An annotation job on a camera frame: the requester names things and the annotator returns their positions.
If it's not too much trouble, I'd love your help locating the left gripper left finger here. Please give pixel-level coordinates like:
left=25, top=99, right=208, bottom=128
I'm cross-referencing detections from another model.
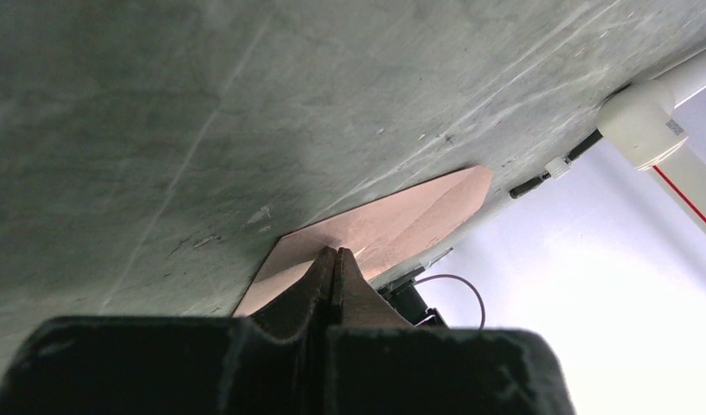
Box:
left=0, top=248, right=337, bottom=414

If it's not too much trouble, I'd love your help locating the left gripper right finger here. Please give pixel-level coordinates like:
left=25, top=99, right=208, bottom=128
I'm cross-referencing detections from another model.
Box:
left=329, top=248, right=575, bottom=414

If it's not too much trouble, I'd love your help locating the pink brown envelope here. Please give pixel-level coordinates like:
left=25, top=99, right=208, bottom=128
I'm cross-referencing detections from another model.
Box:
left=233, top=166, right=492, bottom=316

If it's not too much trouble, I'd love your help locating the white glue stick cap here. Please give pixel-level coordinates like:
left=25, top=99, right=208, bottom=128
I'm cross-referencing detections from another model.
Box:
left=545, top=156, right=571, bottom=180

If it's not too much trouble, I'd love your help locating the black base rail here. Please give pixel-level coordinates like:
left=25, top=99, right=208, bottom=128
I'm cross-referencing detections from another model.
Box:
left=373, top=247, right=452, bottom=327

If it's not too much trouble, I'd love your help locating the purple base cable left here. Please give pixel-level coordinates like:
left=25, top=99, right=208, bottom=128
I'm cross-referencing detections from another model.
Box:
left=413, top=273, right=487, bottom=331

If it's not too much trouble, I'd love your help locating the white PVC pipe frame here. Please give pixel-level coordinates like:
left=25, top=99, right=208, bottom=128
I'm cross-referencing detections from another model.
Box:
left=596, top=48, right=706, bottom=234

